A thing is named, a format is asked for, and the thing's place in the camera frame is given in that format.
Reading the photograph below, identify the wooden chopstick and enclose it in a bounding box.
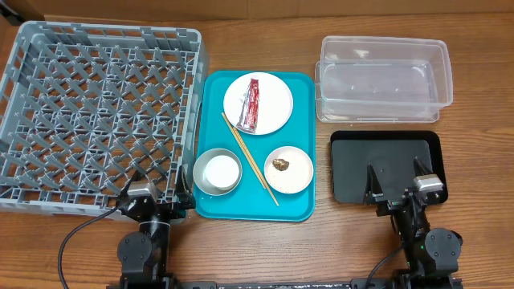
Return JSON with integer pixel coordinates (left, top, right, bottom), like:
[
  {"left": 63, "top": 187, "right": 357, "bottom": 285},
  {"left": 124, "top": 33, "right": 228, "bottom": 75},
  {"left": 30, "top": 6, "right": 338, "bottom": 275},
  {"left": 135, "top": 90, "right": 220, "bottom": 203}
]
[
  {"left": 230, "top": 125, "right": 267, "bottom": 189},
  {"left": 221, "top": 112, "right": 279, "bottom": 206}
]

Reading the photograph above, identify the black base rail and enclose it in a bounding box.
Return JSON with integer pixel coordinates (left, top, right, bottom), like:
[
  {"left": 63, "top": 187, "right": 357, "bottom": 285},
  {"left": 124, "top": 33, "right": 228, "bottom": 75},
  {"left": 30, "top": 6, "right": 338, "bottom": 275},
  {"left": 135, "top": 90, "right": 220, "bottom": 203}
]
[{"left": 106, "top": 279, "right": 465, "bottom": 289}]

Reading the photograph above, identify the brown food scrap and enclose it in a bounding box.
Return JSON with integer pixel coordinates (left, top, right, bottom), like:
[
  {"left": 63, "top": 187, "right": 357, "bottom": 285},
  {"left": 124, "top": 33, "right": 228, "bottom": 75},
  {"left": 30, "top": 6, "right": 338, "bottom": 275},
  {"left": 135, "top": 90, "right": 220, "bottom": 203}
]
[{"left": 272, "top": 158, "right": 290, "bottom": 171}]

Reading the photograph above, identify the grey round bowl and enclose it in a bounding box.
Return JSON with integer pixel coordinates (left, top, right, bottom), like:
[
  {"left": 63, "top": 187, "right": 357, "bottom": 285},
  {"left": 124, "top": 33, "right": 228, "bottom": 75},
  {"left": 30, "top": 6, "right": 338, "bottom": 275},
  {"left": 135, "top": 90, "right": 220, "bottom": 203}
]
[{"left": 193, "top": 148, "right": 243, "bottom": 196}]

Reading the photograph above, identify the red snack wrapper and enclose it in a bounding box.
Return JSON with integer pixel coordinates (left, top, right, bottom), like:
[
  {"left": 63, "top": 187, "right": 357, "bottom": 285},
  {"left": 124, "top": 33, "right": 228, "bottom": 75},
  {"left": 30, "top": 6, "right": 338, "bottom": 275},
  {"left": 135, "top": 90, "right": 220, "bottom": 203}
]
[{"left": 236, "top": 79, "right": 259, "bottom": 133}]

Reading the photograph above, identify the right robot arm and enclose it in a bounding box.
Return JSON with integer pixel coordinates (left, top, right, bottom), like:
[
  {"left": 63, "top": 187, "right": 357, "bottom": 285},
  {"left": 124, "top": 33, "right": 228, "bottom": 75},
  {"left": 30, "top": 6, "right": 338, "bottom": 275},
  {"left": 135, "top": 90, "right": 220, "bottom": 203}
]
[{"left": 363, "top": 157, "right": 463, "bottom": 289}]

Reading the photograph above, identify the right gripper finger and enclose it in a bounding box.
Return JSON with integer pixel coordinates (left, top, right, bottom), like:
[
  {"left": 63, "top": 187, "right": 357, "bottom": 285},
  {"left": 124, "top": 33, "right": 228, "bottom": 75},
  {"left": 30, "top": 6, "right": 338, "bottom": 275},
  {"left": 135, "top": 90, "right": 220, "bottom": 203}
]
[
  {"left": 413, "top": 157, "right": 432, "bottom": 177},
  {"left": 365, "top": 164, "right": 383, "bottom": 197}
]

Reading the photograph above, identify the teal plastic tray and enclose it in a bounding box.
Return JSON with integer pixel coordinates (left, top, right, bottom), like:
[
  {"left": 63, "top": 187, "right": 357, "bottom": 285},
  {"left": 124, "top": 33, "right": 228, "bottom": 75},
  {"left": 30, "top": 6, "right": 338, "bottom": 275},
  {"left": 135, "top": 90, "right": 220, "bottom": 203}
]
[{"left": 194, "top": 71, "right": 316, "bottom": 222}]

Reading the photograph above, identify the large white plate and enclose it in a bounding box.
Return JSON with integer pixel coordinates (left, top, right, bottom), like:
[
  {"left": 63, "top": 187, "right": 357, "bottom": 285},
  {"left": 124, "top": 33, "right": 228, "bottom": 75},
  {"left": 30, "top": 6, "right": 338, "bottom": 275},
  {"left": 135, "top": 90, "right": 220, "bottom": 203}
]
[{"left": 223, "top": 72, "right": 294, "bottom": 135}]

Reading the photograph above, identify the black plastic tray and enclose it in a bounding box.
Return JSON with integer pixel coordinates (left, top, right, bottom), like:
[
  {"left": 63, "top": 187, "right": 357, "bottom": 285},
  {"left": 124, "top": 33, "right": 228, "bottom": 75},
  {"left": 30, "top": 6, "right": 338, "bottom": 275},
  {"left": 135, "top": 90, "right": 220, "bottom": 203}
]
[{"left": 330, "top": 131, "right": 447, "bottom": 204}]

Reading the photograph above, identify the grey plastic dish rack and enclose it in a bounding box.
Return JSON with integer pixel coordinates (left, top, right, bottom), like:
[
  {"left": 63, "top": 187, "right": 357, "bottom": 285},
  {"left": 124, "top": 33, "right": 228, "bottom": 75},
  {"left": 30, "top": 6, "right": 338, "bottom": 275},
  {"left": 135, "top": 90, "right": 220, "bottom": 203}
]
[{"left": 1, "top": 21, "right": 209, "bottom": 216}]

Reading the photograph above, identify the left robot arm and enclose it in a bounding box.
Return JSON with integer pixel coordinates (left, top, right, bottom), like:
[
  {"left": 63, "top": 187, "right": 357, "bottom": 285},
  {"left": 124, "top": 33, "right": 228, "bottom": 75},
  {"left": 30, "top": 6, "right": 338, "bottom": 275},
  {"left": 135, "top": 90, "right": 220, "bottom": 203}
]
[{"left": 117, "top": 167, "right": 196, "bottom": 289}]

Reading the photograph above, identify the clear plastic bin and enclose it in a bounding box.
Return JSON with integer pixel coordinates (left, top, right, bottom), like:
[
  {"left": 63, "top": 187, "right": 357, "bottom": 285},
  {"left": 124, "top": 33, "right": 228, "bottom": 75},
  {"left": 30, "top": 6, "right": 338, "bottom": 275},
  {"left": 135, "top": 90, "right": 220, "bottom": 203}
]
[{"left": 315, "top": 35, "right": 454, "bottom": 123}]

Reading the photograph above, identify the white paper cup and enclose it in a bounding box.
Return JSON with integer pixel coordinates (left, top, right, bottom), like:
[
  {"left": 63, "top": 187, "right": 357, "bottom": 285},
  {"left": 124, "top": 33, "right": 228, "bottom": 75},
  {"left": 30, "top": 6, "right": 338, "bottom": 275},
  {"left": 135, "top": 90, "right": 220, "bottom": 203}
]
[{"left": 204, "top": 155, "right": 239, "bottom": 190}]

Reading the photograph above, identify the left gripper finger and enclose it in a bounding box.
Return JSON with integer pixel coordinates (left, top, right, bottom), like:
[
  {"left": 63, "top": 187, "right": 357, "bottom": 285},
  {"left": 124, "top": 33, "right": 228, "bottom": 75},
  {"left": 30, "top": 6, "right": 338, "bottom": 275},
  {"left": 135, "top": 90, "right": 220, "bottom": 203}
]
[
  {"left": 125, "top": 170, "right": 141, "bottom": 189},
  {"left": 174, "top": 165, "right": 191, "bottom": 201}
]

